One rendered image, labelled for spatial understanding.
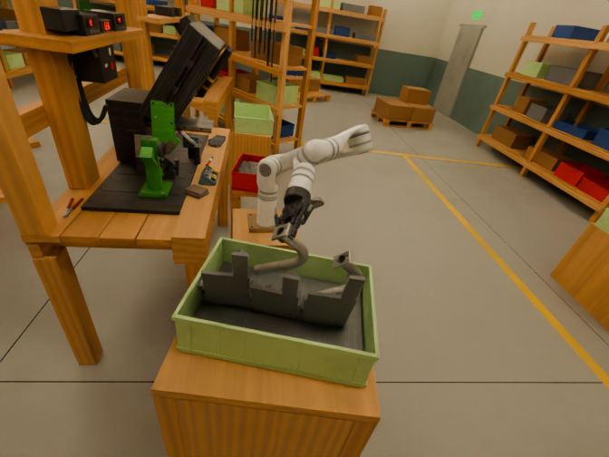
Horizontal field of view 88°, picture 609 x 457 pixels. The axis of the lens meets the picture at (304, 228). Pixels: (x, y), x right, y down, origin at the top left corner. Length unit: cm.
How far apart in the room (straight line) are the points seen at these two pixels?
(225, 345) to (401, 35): 1081
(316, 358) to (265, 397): 19
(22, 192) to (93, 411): 110
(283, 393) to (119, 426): 109
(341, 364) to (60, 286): 128
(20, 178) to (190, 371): 90
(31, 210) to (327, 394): 125
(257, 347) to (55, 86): 133
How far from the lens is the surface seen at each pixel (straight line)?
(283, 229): 84
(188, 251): 146
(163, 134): 190
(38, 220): 158
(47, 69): 174
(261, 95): 465
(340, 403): 109
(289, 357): 104
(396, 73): 1144
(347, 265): 90
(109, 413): 203
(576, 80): 641
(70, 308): 188
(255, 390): 107
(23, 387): 227
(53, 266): 171
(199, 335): 106
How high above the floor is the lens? 173
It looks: 34 degrees down
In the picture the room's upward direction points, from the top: 10 degrees clockwise
